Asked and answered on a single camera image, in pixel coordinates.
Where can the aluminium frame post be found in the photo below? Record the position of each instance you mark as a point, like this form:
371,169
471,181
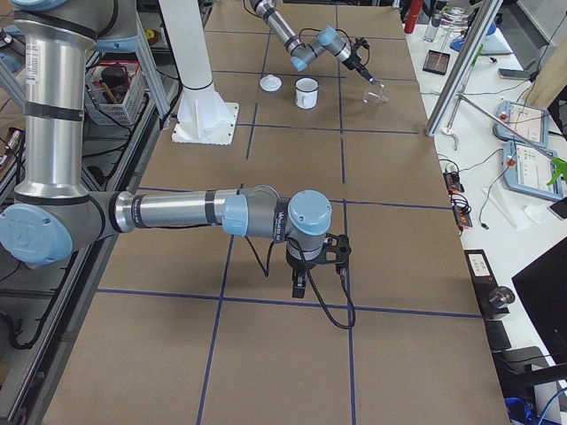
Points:
477,31

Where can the dark framed tray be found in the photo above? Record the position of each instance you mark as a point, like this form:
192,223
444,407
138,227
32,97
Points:
436,62

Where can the orange circuit board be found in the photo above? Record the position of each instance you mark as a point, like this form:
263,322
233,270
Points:
460,205

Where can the black monitor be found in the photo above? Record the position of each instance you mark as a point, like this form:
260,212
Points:
541,287

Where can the white enamel mug blue rim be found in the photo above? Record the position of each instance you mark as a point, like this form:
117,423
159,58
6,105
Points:
306,93

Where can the white basket of tools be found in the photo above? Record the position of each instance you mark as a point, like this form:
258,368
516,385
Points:
114,92

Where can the teach pendant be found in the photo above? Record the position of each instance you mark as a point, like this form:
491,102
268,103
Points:
531,122
528,171

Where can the metal reacher grabber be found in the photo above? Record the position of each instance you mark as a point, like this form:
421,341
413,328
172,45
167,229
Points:
462,97

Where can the far teach pendant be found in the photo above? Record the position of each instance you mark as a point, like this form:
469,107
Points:
531,122

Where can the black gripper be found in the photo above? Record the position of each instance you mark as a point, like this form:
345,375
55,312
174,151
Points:
297,266
353,62

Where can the near teach pendant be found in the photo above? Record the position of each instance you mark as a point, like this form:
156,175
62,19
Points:
528,171

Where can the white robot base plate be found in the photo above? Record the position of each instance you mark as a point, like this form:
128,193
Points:
213,125

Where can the red fire extinguisher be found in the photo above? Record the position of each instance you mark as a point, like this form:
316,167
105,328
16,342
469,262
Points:
414,10

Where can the white ceramic lid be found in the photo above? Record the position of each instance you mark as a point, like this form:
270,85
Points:
270,83

